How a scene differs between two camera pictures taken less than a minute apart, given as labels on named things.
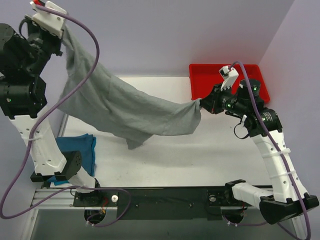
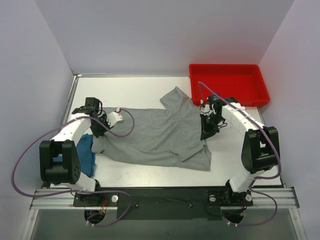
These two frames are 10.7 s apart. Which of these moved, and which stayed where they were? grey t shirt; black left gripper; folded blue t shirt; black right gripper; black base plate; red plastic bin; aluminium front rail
Moved: black left gripper; grey t shirt; black right gripper
Stayed: black base plate; red plastic bin; folded blue t shirt; aluminium front rail
